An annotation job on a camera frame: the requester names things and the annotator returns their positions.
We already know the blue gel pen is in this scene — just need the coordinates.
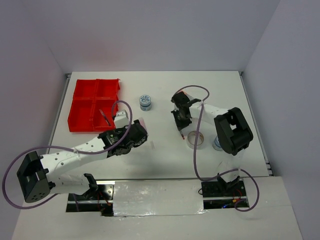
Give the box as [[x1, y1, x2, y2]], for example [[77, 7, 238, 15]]
[[99, 109, 111, 127]]

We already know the red gel pen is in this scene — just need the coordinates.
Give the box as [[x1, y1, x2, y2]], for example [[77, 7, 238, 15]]
[[177, 126, 185, 140]]

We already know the clear pen cap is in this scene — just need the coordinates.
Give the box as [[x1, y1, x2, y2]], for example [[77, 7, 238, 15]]
[[150, 141, 155, 150]]

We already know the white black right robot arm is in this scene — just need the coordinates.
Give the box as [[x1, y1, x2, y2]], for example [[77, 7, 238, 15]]
[[171, 91, 254, 196]]

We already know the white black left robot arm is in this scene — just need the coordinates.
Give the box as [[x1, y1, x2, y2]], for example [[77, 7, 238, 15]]
[[17, 119, 148, 204]]

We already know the pink highlighter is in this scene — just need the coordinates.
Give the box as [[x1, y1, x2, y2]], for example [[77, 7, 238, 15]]
[[138, 117, 148, 136]]

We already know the red four-compartment bin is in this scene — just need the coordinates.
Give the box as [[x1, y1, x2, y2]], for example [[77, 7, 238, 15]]
[[67, 78, 121, 133]]

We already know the large clear tape roll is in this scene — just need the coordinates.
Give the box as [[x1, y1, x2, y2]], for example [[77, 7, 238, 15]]
[[186, 131, 205, 150]]

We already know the blue lidded jar centre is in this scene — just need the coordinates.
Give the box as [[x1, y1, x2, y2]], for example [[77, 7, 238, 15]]
[[139, 94, 152, 112]]

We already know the blue lidded jar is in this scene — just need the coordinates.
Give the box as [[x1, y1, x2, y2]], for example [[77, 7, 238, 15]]
[[139, 94, 152, 112], [212, 136, 223, 151]]

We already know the blue lidded jar right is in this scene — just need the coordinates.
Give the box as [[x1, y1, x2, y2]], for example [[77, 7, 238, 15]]
[[212, 136, 223, 151]]

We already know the silver taped panel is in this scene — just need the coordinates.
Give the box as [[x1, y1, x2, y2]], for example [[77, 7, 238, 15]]
[[113, 180, 206, 217]]

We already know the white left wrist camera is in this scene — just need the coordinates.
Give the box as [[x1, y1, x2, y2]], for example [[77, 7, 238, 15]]
[[113, 110, 129, 129]]

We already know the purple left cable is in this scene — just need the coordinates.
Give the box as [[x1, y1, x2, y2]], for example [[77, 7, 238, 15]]
[[1, 100, 133, 210]]

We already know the purple cable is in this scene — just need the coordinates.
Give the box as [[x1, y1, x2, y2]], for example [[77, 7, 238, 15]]
[[1, 100, 133, 210], [176, 85, 260, 213]]

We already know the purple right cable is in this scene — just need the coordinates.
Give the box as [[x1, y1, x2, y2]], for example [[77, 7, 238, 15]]
[[176, 85, 260, 213]]

